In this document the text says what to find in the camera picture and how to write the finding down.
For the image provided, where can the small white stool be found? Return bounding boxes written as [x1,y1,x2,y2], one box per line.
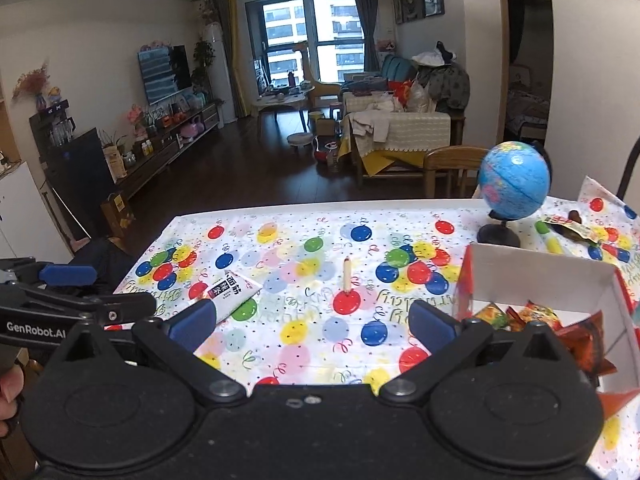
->
[286,132,314,152]

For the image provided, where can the person's left hand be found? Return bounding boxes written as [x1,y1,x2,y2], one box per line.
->
[0,365,24,438]

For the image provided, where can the wooden chair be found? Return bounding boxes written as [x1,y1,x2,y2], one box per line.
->
[423,145,488,198]

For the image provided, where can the colourful balloon tablecloth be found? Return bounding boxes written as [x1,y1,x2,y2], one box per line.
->
[113,174,640,480]

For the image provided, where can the green gold snack wrapper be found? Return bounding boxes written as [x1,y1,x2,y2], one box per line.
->
[541,214,600,244]

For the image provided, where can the sofa with cream cover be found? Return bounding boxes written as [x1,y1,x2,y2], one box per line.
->
[336,40,471,178]

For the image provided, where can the long low tv cabinet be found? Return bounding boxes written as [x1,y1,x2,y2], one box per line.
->
[115,104,219,200]

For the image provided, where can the shiny orange-brown snack bag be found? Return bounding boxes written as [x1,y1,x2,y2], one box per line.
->
[555,311,617,377]

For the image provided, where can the round coffee table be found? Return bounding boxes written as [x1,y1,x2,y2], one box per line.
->
[252,88,311,134]

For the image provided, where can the small beige stick snack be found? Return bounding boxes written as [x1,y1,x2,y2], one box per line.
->
[342,257,352,295]

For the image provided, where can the red white cardboard box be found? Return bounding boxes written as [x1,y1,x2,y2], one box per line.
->
[452,244,639,416]

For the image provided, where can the orange snack packets in box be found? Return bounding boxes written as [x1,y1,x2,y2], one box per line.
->
[473,301,563,332]

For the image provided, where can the white black snack packet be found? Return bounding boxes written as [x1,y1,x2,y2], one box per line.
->
[205,271,262,324]

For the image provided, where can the wall television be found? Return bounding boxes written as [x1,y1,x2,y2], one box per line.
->
[137,46,192,105]

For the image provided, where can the small blue globe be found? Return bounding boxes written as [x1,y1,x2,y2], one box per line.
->
[476,141,552,248]

